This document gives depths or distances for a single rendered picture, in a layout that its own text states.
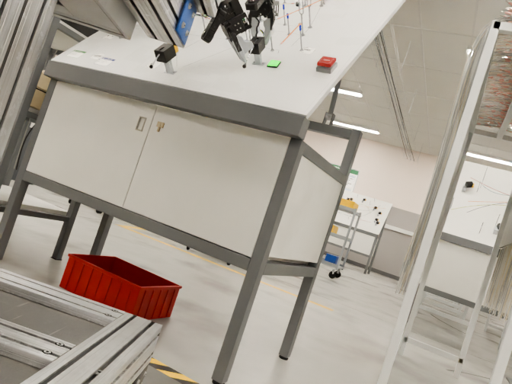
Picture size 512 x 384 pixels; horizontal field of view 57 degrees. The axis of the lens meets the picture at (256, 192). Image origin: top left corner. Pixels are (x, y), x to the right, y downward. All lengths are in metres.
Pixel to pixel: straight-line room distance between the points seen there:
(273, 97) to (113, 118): 0.66
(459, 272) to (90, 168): 3.16
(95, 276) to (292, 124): 1.00
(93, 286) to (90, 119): 0.65
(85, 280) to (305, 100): 1.11
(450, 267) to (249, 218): 2.94
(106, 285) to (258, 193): 0.76
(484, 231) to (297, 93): 3.07
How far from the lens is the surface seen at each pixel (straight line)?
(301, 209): 1.64
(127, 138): 1.84
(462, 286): 4.26
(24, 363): 0.86
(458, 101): 1.88
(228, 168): 1.57
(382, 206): 10.97
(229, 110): 1.58
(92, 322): 1.11
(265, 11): 1.77
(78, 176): 1.96
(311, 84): 1.63
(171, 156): 1.70
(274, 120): 1.49
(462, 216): 4.48
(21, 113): 2.23
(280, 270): 1.63
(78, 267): 2.05
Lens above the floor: 0.55
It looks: 2 degrees up
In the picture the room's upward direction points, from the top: 18 degrees clockwise
